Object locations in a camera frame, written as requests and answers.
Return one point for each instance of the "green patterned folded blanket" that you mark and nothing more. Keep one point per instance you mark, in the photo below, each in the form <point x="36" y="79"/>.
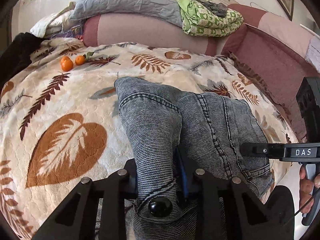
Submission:
<point x="212" y="26"/>

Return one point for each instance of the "pink bolster cushion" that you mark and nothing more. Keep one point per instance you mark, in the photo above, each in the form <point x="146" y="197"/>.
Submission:
<point x="140" y="32"/>

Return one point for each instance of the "leaf-printed fleece blanket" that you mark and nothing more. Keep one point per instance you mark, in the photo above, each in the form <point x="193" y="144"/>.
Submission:
<point x="75" y="100"/>

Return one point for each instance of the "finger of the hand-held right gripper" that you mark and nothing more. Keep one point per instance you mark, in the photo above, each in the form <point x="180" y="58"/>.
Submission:
<point x="260" y="150"/>

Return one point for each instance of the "dark grey crumpled cloth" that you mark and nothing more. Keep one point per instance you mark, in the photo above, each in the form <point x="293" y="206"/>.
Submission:
<point x="212" y="6"/>

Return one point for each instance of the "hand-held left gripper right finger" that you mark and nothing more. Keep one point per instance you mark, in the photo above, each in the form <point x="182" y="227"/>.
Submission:
<point x="183" y="182"/>

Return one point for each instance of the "person's right hand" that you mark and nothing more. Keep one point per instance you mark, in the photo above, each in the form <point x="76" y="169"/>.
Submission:
<point x="305" y="192"/>

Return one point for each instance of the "grey quilted pillow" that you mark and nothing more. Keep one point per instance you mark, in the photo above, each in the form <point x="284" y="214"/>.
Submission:
<point x="125" y="2"/>

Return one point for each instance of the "white crumpled cloth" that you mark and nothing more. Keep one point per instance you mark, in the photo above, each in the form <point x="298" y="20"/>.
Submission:
<point x="47" y="26"/>

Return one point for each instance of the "lilac cloth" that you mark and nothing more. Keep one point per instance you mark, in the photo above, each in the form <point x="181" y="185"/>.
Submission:
<point x="313" y="55"/>

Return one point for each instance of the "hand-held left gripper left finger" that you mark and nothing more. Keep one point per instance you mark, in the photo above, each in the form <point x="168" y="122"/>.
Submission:
<point x="127" y="180"/>

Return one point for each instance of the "dark green garment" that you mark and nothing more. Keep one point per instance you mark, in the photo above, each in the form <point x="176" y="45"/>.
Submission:
<point x="15" y="55"/>

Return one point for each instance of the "orange tangerine with leaf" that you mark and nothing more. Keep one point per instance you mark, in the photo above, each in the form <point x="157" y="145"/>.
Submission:
<point x="80" y="60"/>

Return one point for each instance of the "grey-blue denim pants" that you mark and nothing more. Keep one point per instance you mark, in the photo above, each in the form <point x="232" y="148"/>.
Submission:
<point x="155" y="120"/>

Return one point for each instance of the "colourful printed packet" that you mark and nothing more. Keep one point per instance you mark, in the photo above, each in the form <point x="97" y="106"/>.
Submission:
<point x="72" y="32"/>

